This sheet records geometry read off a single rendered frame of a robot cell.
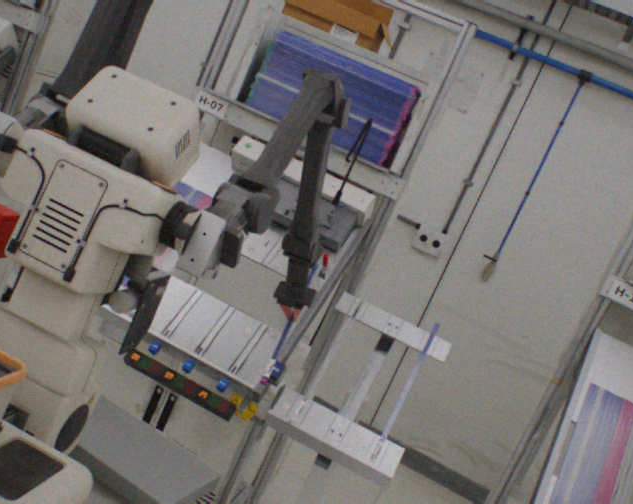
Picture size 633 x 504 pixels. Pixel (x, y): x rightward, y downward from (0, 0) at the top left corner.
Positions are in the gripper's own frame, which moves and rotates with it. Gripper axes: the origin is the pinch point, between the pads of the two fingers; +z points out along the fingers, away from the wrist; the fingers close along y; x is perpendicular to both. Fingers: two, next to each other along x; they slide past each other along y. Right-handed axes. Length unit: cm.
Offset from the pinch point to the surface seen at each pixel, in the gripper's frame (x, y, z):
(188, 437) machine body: 1, 29, 61
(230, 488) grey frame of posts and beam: 27, 5, 42
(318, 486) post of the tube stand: 19.1, -17.7, 40.6
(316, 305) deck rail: -16.4, -3.2, 7.4
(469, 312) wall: -156, -56, 104
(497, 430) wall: -127, -84, 150
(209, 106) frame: -67, 52, -21
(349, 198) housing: -51, -2, -10
